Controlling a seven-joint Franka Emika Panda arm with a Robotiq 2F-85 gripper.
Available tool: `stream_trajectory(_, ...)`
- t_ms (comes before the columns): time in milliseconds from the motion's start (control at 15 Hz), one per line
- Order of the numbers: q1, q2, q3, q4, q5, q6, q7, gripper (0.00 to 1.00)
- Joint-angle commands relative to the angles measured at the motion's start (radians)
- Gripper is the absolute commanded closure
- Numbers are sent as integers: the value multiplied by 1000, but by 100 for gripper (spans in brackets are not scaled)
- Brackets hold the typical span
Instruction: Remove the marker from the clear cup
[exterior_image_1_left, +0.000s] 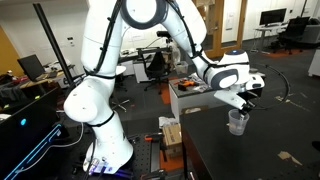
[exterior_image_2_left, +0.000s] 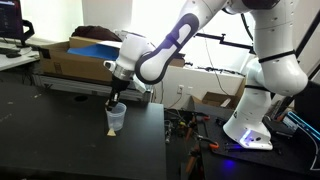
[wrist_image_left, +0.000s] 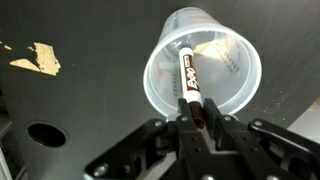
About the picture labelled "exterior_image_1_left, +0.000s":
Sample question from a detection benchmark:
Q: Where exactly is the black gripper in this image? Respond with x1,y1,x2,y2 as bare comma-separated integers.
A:
238,90,261,120

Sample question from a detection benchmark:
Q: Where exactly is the clear plastic cup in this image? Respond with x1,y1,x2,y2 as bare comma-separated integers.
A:
228,108,250,137

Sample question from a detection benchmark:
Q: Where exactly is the white sided side table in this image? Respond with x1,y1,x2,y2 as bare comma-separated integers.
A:
168,74,234,123

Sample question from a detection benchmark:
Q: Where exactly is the yellow tape remnant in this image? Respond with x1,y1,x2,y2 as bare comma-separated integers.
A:
277,150,303,167

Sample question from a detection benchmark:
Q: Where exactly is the orange hand tool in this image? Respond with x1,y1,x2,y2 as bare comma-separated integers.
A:
173,79,196,92

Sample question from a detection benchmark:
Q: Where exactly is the translucent waste bin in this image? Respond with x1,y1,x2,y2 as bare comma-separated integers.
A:
175,60,189,75

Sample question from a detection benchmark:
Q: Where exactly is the printed cardboard box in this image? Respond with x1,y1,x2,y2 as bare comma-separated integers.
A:
162,123,184,158

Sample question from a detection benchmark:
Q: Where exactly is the white crumpled plastic bag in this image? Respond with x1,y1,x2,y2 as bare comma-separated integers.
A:
158,115,178,129

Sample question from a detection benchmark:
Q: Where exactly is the wooden door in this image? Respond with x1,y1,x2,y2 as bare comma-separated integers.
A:
193,0,248,59

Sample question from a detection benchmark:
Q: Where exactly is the black mesh office chair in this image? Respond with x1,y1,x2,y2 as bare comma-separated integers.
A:
271,15,311,54

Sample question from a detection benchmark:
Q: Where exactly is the black monitor on desk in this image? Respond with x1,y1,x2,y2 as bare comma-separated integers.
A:
259,8,288,28

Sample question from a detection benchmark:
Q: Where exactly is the red black clamp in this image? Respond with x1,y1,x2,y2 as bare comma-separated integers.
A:
143,132,164,143

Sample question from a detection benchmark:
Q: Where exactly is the black perforated breadboard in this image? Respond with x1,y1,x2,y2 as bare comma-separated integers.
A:
126,133,168,180

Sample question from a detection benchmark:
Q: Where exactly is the white round stool seat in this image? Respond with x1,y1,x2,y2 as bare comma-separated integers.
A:
114,65,128,78

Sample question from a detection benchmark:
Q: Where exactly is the black slanted pole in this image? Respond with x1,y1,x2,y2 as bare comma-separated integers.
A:
32,3,76,88

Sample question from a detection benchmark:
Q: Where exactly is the black case blue light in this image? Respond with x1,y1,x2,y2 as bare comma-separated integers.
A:
0,87,68,180

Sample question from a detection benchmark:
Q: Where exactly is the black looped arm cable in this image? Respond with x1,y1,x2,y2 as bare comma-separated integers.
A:
248,63,292,111

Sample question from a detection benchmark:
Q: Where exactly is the aluminium extrusion frame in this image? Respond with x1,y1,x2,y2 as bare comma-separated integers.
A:
149,141,162,174

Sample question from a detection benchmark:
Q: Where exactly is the black camera bar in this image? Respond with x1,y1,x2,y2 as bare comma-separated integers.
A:
156,30,173,39

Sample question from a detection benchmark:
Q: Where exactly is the white floor cable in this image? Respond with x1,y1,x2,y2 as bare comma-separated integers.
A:
13,123,84,174

